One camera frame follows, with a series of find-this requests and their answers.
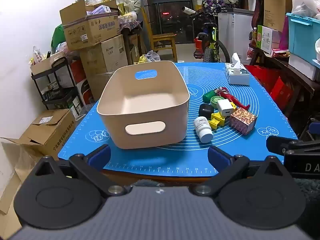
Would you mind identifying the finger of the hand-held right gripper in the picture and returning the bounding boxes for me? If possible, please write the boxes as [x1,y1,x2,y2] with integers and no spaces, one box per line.
[266,135,299,156]

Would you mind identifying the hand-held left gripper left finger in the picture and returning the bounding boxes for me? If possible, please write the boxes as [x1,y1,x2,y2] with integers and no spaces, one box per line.
[35,144,128,197]

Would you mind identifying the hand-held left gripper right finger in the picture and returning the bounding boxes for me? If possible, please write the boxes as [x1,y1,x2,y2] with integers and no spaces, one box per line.
[192,145,288,197]

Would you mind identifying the white pill bottle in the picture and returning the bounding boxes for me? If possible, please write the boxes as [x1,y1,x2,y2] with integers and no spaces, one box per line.
[194,116,214,143]

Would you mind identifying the beige plastic storage bin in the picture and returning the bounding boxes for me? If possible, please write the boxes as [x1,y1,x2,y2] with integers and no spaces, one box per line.
[97,60,190,150]

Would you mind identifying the yellow toy with red dial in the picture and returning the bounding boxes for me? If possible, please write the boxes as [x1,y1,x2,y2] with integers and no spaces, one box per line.
[208,112,227,130]

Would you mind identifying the red patterned gift box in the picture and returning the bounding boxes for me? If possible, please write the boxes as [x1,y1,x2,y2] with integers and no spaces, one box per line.
[229,107,258,135]

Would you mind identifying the blue silicone baking mat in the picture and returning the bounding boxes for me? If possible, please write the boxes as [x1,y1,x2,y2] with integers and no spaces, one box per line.
[58,61,298,177]

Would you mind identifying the black rounded object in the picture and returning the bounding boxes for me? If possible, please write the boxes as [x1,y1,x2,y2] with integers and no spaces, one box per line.
[199,103,214,118]

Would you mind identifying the white charger cube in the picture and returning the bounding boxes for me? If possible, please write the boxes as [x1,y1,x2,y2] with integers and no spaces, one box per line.
[216,99,237,117]

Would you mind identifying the red gift bags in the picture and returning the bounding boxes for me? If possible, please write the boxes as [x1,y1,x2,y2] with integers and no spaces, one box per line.
[246,65,294,110]

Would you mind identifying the red toy figure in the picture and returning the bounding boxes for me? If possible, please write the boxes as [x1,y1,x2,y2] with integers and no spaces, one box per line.
[217,87,251,111]

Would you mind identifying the torn cardboard box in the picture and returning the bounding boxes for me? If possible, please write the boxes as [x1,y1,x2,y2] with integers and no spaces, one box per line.
[0,109,78,160]

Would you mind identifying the green cylinder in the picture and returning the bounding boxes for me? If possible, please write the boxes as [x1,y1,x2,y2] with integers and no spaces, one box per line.
[202,90,220,103]

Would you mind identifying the black utility cart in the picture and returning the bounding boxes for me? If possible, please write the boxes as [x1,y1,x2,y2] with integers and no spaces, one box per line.
[30,56,84,111]

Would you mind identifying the wrapped cardboard box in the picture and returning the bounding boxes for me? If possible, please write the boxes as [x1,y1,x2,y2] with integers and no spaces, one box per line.
[87,72,116,101]

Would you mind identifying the red white appliance box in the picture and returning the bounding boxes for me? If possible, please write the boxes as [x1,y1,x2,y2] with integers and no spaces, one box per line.
[70,60,95,105]

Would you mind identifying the dark wooden side table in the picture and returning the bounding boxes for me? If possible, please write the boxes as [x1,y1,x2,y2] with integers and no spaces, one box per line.
[249,44,320,120]

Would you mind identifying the white tissue box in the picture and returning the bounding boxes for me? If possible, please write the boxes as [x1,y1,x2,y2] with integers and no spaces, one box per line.
[224,52,250,85]

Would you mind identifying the white storage box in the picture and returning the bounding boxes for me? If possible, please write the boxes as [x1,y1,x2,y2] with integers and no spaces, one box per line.
[289,53,320,81]

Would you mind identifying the flattened cardboard sheet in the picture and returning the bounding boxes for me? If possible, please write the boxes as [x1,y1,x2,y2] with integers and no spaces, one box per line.
[0,142,38,238]

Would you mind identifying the green white carton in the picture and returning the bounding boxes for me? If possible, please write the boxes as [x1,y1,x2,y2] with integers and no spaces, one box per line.
[256,25,280,54]

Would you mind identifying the green black bicycle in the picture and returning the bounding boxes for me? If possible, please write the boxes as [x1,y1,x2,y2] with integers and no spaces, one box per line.
[182,6,230,63]

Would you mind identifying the blue plastic crate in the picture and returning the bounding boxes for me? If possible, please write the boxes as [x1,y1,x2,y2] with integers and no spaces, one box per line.
[286,12,320,62]

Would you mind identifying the clear plastic bag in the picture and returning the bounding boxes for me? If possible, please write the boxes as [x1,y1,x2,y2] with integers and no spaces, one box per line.
[145,50,161,62]

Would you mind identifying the open cardboard box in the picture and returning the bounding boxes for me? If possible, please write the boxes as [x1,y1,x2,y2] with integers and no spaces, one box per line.
[59,0,121,52]

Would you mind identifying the green bag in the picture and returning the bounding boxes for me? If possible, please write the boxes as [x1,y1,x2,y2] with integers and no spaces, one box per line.
[51,24,66,53]

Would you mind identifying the wooden chair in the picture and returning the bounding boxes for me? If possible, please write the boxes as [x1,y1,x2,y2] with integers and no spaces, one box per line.
[141,7,178,62]

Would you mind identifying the brown paper bag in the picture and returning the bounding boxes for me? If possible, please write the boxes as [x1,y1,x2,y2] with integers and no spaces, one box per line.
[263,0,293,32]

